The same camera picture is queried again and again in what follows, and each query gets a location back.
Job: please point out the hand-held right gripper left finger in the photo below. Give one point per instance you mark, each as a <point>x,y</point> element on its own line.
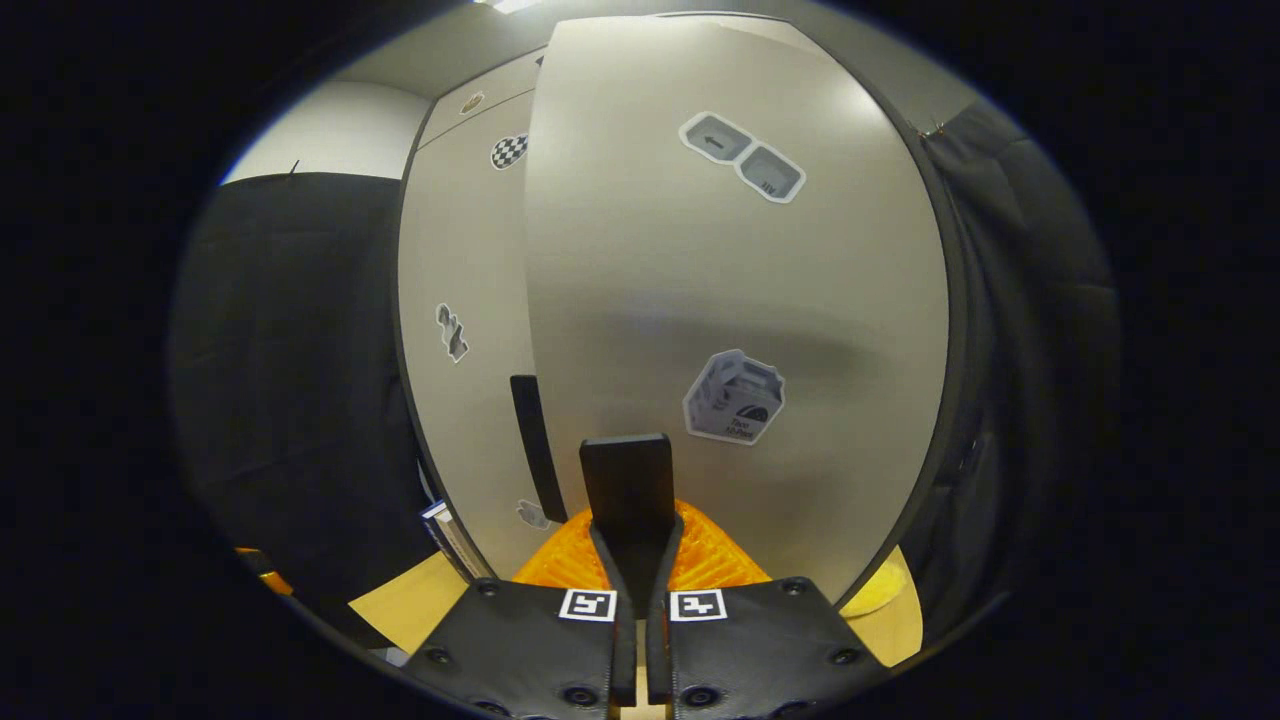
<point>610,480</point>

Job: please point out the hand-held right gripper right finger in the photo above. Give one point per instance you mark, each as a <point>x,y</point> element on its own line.
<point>652,480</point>

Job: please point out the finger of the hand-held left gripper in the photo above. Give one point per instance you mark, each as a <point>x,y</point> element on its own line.
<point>268,575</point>

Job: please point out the grey double-door shoe cabinet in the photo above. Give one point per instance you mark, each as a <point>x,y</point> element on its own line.
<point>978,440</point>

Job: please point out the grey cabinet drawer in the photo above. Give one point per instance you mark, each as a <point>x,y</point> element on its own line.
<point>510,85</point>

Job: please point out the black backdrop cloth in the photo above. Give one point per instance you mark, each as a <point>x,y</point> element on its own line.
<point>290,350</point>

